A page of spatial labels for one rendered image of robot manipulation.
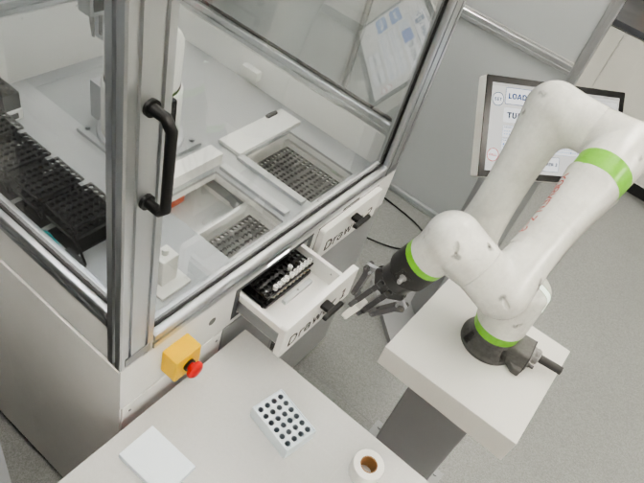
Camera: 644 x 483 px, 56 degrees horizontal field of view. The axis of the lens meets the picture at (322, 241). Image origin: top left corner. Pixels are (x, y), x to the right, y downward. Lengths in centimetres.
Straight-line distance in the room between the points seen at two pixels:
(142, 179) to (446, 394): 92
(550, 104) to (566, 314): 195
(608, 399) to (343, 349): 120
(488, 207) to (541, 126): 22
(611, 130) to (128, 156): 94
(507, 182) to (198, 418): 86
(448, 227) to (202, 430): 69
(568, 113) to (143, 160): 88
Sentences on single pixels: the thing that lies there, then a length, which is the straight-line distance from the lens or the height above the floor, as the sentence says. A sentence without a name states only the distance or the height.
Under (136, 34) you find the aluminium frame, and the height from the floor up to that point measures 164.
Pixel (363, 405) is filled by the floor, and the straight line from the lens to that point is 242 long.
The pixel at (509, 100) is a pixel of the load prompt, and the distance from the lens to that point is 201.
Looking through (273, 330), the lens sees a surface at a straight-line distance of 142.
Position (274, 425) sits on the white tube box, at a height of 80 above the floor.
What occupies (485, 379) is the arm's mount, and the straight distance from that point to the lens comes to 158.
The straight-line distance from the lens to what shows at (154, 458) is 134.
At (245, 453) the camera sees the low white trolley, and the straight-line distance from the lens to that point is 138.
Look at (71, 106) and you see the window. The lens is 94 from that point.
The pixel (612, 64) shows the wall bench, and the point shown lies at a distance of 407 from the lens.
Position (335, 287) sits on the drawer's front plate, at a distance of 146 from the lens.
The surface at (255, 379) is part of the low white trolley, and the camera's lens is 147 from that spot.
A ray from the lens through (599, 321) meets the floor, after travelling 331.
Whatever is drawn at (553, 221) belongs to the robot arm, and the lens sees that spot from 122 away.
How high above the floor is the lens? 200
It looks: 43 degrees down
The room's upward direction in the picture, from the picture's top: 19 degrees clockwise
